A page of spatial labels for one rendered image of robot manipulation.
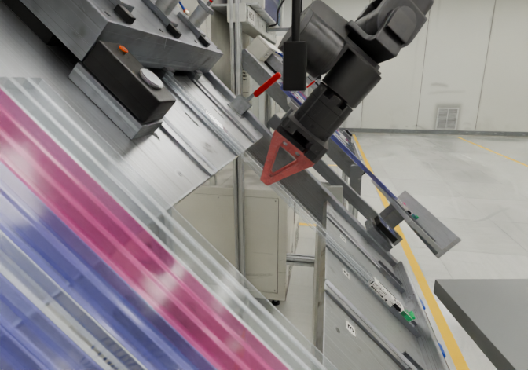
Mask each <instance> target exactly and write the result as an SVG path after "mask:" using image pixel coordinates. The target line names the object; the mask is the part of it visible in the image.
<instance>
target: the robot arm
mask: <svg viewBox="0 0 528 370"><path fill-rule="evenodd" d="M433 4H434V0H372V2H371V3H370V4H368V5H367V6H366V7H365V8H364V9H363V10H362V12H361V13H360V15H359V16H358V18H357V19H356V20H355V21H354V22H353V21H352V20H350V21H349V22H348V21H347V20H345V19H344V18H343V17H342V16H340V15H339V14H338V13H337V12H336V11H335V10H333V9H332V8H331V7H329V6H328V5H326V4H325V3H324V2H323V1H321V0H315V1H313V2H312V3H311V4H310V5H309V6H308V7H307V8H305V9H304V10H303V11H302V12H301V13H300V42H301V41H305V42H306V43H307V67H306V72H307V73H308V74H309V75H311V76H312V77H313V78H316V77H318V76H319V75H324V74H325V73H327V72H328V73H327V75H326V76H325V77H324V78H323V79H322V81H323V82H322V83H320V85H319V86H318V87H317V88H315V89H314V90H313V92H312V93H311V94H310V95H309V96H308V98H307V99H306V100H305V101H304V102H303V103H302V105H301V106H300V107H299V109H298V110H297V111H296V110H294V111H293V112H292V113H290V114H289V115H287V117H286V118H285V119H284V121H283V122H282V123H281V124H280V125H279V126H278V128H276V129H275V131H274V132H273V136H272V139H271V142H270V146H269V151H268V154H267V157H266V161H265V165H264V167H263V170H262V175H261V177H260V180H261V181H262V182H263V183H264V184H265V185H272V184H273V183H275V182H277V181H279V180H281V179H283V178H286V177H288V176H290V175H293V174H296V173H298V172H300V171H302V170H305V169H307V168H309V167H312V166H313V165H314V164H317V162H318V161H319V160H320V159H321V158H322V157H323V156H324V154H325V153H326V152H327V151H328V139H329V138H330V137H331V136H332V135H333V134H334V133H335V131H336V130H337V129H338V128H339V127H340V126H341V125H342V123H343V122H344V121H345V120H346V119H347V118H348V116H349V114H350V113H351V112H352V111H353V109H352V108H356V107H357V106H358V105H359V104H360V103H361V102H362V101H363V100H364V99H365V98H366V96H367V95H368V94H369V93H370V92H371V91H372V89H373V88H374V87H375V86H376V85H377V84H378V82H379V81H380V80H381V79H382V78H381V76H380V75H381V74H382V73H381V72H379V69H380V66H379V65H378V64H379V63H382V62H384V61H386V60H390V59H392V58H394V57H396V56H397V55H398V53H399V52H400V50H401V49H402V48H404V47H406V46H408V45H409V44H410V43H411V42H412V41H413V39H414V38H415V37H416V35H417V34H418V32H419V31H420V29H421V28H422V27H423V25H424V24H425V23H426V21H427V18H426V17H425V16H426V15H427V13H428V11H429V10H430V9H431V7H432V6H433ZM330 69H331V70H330ZM329 70H330V71H329ZM280 146H281V147H282V148H284V149H285V150H286V151H287V152H289V153H290V154H291V155H292V156H294V157H295V158H296V160H294V161H292V162H291V163H289V164H288V165H286V166H284V167H282V168H281V169H279V170H277V171H275V172H272V168H273V164H274V161H275V159H276V156H277V153H278V150H279V147H280ZM270 173H271V174H272V176H271V175H270Z"/></svg>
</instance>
